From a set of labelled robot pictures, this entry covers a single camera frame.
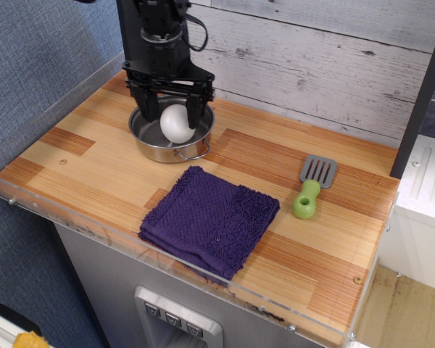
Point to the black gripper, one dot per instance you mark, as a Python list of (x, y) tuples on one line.
[(167, 69)]

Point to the white egg-shaped cup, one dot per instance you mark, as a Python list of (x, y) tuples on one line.
[(174, 124)]

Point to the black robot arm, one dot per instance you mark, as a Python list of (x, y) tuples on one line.
[(166, 22)]

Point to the purple folded towel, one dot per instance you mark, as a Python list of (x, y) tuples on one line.
[(209, 222)]

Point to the small steel pot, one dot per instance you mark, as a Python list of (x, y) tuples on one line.
[(155, 146)]

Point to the grey toy fridge cabinet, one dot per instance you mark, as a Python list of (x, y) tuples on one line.
[(110, 277)]

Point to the silver dispenser button panel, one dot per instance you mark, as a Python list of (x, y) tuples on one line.
[(169, 324)]

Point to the black and yellow object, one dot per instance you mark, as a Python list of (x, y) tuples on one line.
[(18, 331)]

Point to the white toy sink counter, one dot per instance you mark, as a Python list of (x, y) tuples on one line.
[(408, 244)]

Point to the green handled grey spatula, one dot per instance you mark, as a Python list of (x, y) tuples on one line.
[(317, 173)]

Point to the black right shelf post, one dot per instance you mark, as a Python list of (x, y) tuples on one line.
[(415, 121)]

